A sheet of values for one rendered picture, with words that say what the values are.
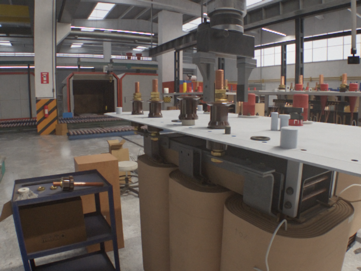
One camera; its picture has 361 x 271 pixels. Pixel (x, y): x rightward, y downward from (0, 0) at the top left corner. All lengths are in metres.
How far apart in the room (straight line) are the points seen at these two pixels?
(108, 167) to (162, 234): 0.92
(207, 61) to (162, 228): 1.22
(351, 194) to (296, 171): 1.75
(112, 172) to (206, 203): 1.35
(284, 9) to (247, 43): 10.38
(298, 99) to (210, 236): 0.73
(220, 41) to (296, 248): 0.62
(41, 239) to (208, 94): 1.52
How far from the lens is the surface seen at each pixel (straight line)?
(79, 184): 1.70
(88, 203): 2.33
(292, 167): 0.81
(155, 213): 1.55
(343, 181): 2.47
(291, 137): 0.58
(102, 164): 2.25
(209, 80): 0.52
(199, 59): 0.51
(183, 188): 1.14
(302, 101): 1.18
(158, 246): 1.66
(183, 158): 1.17
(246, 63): 0.59
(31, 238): 1.80
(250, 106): 1.39
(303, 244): 0.82
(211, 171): 1.16
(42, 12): 11.77
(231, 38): 0.55
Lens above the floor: 1.47
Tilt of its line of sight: 9 degrees down
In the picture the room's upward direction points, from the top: straight up
